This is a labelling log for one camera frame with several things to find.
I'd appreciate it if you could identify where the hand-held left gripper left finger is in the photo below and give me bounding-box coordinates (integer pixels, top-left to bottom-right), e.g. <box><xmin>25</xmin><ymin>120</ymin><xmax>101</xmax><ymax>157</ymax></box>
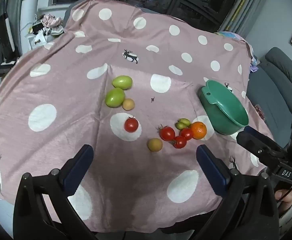
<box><xmin>13</xmin><ymin>144</ymin><xmax>96</xmax><ymax>240</ymax></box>

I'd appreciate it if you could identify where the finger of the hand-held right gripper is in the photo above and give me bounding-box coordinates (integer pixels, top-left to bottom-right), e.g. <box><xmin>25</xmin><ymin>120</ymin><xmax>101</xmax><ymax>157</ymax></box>
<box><xmin>236</xmin><ymin>131</ymin><xmax>287</xmax><ymax>167</ymax></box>
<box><xmin>244</xmin><ymin>126</ymin><xmax>277</xmax><ymax>145</ymax></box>

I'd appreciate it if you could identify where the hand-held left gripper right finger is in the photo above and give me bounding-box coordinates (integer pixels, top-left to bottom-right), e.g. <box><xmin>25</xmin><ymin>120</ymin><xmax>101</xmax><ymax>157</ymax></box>
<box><xmin>196</xmin><ymin>144</ymin><xmax>279</xmax><ymax>240</ymax></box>

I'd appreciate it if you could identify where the green plastic basin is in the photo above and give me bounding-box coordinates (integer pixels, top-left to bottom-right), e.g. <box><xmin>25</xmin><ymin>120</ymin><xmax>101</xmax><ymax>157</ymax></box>
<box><xmin>198</xmin><ymin>80</ymin><xmax>250</xmax><ymax>135</ymax></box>

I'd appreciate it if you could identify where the orange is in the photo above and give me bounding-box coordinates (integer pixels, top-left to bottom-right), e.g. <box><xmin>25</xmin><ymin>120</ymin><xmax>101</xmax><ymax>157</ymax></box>
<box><xmin>190</xmin><ymin>121</ymin><xmax>208</xmax><ymax>140</ymax></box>

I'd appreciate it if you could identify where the red tomato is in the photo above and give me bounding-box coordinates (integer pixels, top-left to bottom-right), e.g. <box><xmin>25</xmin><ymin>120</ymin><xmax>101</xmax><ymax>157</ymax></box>
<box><xmin>157</xmin><ymin>124</ymin><xmax>176</xmax><ymax>141</ymax></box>
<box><xmin>124</xmin><ymin>116</ymin><xmax>139</xmax><ymax>133</ymax></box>
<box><xmin>170</xmin><ymin>135</ymin><xmax>187</xmax><ymax>149</ymax></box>
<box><xmin>179</xmin><ymin>128</ymin><xmax>194</xmax><ymax>140</ymax></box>

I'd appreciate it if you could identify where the small green fruit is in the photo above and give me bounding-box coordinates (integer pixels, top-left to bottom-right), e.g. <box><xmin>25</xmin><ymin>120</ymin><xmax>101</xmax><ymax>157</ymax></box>
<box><xmin>175</xmin><ymin>118</ymin><xmax>191</xmax><ymax>130</ymax></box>

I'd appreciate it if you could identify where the small brown round fruit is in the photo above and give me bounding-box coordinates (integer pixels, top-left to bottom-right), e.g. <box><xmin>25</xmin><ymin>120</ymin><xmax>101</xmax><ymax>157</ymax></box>
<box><xmin>147</xmin><ymin>138</ymin><xmax>163</xmax><ymax>152</ymax></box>
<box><xmin>122</xmin><ymin>98</ymin><xmax>135</xmax><ymax>111</ymax></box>

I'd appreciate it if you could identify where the round green mango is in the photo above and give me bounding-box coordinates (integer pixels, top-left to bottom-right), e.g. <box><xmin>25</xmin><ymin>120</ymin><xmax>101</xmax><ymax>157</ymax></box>
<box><xmin>105</xmin><ymin>87</ymin><xmax>126</xmax><ymax>108</ymax></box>

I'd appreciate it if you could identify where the pointed green mango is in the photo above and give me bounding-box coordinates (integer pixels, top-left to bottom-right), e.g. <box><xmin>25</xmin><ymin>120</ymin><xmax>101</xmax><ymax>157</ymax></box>
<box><xmin>111</xmin><ymin>75</ymin><xmax>133</xmax><ymax>91</ymax></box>

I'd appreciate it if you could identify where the person's right hand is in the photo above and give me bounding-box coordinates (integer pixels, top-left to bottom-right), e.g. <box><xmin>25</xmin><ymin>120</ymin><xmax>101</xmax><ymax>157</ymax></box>
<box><xmin>275</xmin><ymin>189</ymin><xmax>292</xmax><ymax>212</ymax></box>

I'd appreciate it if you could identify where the red patterned packet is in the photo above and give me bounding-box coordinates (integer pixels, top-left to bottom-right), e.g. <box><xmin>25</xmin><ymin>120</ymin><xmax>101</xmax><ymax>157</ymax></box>
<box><xmin>254</xmin><ymin>104</ymin><xmax>265</xmax><ymax>120</ymax></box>

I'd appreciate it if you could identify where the grey sofa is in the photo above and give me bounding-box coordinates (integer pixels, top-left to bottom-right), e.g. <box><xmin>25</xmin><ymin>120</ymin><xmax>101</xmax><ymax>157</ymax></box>
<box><xmin>246</xmin><ymin>46</ymin><xmax>292</xmax><ymax>155</ymax></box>

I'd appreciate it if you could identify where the pink polka dot blanket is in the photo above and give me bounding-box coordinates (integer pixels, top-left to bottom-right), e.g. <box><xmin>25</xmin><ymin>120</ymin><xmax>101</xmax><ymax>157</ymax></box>
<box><xmin>0</xmin><ymin>0</ymin><xmax>274</xmax><ymax>233</ymax></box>

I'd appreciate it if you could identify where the pastel colourful cloth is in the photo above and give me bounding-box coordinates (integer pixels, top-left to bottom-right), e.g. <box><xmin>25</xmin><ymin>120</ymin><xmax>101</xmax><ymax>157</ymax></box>
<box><xmin>216</xmin><ymin>30</ymin><xmax>259</xmax><ymax>73</ymax></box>

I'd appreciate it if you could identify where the grey curtain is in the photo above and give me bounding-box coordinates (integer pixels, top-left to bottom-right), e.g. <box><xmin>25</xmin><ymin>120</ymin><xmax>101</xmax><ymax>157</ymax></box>
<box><xmin>218</xmin><ymin>0</ymin><xmax>274</xmax><ymax>34</ymax></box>

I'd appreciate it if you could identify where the clutter pile on shelf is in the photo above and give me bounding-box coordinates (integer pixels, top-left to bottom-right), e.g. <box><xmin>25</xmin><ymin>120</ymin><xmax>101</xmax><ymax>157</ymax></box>
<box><xmin>26</xmin><ymin>29</ymin><xmax>55</xmax><ymax>50</ymax></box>

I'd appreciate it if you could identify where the pink crumpled cloth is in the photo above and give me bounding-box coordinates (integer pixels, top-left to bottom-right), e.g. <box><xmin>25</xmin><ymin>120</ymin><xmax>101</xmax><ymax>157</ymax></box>
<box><xmin>41</xmin><ymin>14</ymin><xmax>62</xmax><ymax>28</ymax></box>

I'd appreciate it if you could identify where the black monitor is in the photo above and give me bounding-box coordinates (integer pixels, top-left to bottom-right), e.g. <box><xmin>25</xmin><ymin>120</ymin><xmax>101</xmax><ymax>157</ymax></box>
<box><xmin>0</xmin><ymin>12</ymin><xmax>17</xmax><ymax>60</ymax></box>

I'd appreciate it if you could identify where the white board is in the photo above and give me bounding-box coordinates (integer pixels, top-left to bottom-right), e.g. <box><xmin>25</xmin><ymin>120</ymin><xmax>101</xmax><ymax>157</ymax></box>
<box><xmin>19</xmin><ymin>0</ymin><xmax>39</xmax><ymax>55</ymax></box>

